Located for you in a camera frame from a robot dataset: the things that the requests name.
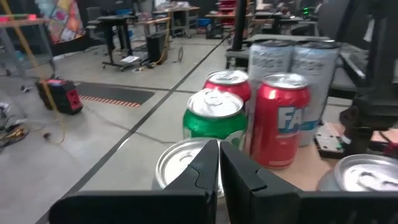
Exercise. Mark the white Celsius can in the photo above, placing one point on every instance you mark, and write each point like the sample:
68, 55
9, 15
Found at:
267, 59
320, 71

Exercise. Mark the red storage bin rack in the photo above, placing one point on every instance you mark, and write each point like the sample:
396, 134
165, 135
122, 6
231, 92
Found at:
227, 9

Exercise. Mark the black mat with orange stripes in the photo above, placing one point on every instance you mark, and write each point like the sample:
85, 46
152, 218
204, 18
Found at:
118, 93

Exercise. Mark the black rolling desk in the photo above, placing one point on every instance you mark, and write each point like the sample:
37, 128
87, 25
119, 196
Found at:
118, 21

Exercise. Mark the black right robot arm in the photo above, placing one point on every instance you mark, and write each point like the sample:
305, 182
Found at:
373, 109

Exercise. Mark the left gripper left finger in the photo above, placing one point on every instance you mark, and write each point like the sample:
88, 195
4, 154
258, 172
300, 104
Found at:
140, 208

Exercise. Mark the black computer tower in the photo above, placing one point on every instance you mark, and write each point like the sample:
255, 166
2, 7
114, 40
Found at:
156, 46

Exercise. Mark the grey metal table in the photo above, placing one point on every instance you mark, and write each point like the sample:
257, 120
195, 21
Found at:
21, 23

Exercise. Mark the red Fanta strawberry can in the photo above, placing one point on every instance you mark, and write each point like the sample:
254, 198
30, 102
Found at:
270, 130
230, 87

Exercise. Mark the red black power station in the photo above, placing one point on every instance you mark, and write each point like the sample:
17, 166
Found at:
62, 96

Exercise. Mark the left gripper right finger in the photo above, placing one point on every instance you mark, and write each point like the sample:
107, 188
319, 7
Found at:
295, 208

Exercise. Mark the green Sprite can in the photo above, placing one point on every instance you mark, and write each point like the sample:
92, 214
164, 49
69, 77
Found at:
214, 124

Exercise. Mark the silver Diet Coke can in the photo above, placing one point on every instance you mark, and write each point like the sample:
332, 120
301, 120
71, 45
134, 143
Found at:
357, 177
174, 165

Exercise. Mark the colourful patchwork quilt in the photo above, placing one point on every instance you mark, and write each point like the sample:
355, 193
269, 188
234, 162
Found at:
65, 18

